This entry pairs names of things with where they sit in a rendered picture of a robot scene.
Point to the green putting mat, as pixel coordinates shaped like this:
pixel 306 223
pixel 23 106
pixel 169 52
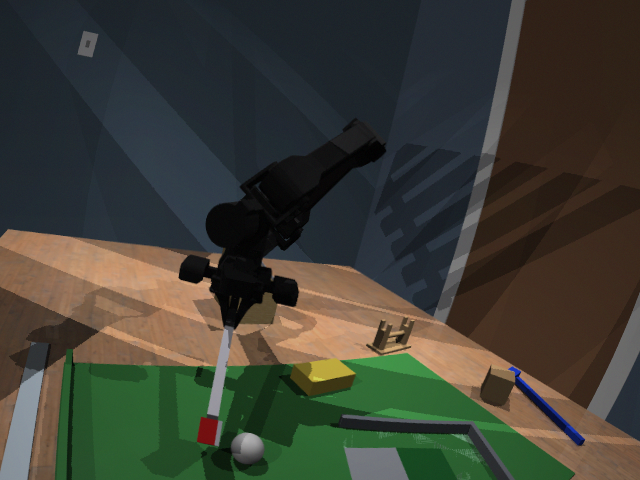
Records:
pixel 136 422

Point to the grey ball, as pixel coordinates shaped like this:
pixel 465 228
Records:
pixel 247 448

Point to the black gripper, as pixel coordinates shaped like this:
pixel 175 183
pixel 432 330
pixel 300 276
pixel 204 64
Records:
pixel 194 268

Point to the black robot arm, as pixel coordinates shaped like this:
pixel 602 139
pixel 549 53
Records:
pixel 289 189

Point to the red putter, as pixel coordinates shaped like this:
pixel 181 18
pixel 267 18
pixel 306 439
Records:
pixel 210 427

